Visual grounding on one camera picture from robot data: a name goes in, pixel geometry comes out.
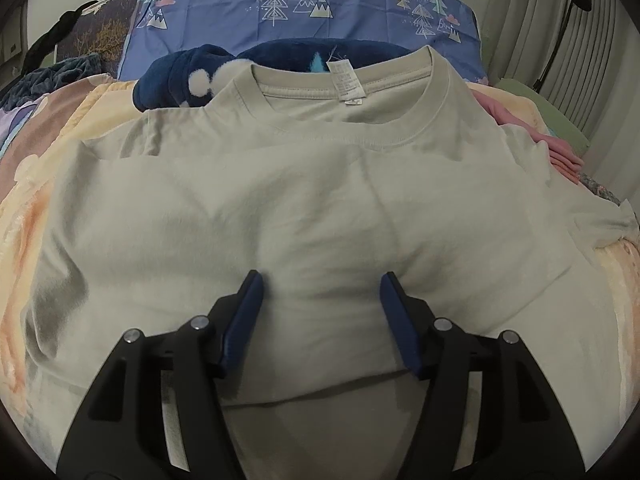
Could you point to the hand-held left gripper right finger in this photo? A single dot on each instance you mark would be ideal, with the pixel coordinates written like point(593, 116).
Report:
point(396, 320)

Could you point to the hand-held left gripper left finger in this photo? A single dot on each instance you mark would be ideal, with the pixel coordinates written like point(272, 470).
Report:
point(245, 312)

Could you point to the light grey t-shirt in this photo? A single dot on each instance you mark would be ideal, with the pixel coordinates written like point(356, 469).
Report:
point(300, 200)

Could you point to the printed plush blanket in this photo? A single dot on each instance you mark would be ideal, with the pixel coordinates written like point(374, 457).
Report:
point(30, 240)

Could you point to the pink cloth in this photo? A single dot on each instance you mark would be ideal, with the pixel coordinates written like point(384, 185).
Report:
point(560, 155)

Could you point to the floral cloth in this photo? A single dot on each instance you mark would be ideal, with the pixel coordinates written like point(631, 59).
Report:
point(600, 190)

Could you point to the navy star plush blanket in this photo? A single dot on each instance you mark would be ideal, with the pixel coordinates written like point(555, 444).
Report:
point(165, 75)

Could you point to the green cushion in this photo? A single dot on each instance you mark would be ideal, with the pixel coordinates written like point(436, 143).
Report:
point(545, 105)

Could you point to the dark teal blanket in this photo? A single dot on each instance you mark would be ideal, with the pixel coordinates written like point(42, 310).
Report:
point(35, 80)

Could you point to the blue tree-print pillow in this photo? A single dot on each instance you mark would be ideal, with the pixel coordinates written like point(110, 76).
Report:
point(350, 10)

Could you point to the white pleated curtain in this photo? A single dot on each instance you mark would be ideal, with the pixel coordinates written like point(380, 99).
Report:
point(610, 60)

